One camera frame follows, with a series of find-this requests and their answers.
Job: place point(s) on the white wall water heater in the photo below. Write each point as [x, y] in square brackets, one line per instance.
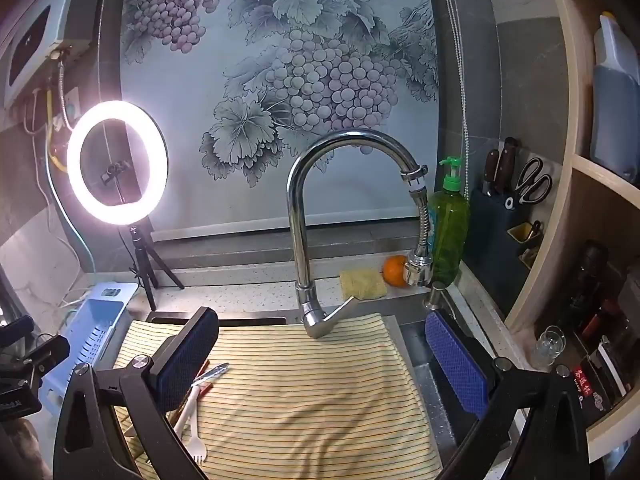
[55, 5]

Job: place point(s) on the yellow sponge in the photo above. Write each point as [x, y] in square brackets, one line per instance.
[362, 284]

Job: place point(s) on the orange fruit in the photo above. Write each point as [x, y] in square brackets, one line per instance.
[395, 270]

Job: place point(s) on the grape print roller blind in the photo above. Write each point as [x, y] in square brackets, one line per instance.
[200, 85]

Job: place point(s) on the dark glass bottle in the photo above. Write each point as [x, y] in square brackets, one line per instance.
[590, 270]

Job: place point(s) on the white plastic fork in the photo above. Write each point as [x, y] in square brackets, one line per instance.
[194, 440]

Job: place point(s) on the green dish soap bottle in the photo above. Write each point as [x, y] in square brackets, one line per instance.
[450, 230]

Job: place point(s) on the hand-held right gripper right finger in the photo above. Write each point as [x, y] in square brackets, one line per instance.
[457, 365]

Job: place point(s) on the metal sink fitting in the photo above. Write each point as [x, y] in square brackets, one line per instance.
[436, 296]

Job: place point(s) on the dark knife block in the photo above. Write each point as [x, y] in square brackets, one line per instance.
[495, 250]

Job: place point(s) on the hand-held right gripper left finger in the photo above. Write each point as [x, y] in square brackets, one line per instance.
[186, 355]

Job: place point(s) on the person's left forearm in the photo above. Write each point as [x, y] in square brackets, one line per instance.
[20, 447]

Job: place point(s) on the blue plastic drain basket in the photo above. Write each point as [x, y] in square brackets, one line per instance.
[95, 320]

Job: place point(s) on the wooden shelf unit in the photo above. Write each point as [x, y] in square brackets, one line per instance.
[565, 60]

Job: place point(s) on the yellow striped cloth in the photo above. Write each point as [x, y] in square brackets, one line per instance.
[300, 400]

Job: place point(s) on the clear drinking glass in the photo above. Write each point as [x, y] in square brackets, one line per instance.
[547, 347]

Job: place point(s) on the patterned metal spoon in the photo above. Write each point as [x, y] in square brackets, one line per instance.
[216, 370]

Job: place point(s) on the large jug of dark liquid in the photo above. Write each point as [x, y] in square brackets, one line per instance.
[615, 110]

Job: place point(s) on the chrome kitchen faucet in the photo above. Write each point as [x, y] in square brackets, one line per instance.
[300, 240]

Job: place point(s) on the red-tipped wooden chopstick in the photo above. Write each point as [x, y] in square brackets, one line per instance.
[201, 386]

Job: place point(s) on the black and red box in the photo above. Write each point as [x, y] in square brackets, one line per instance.
[595, 385]

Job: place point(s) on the stainless steel sink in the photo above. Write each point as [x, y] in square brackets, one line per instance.
[440, 410]

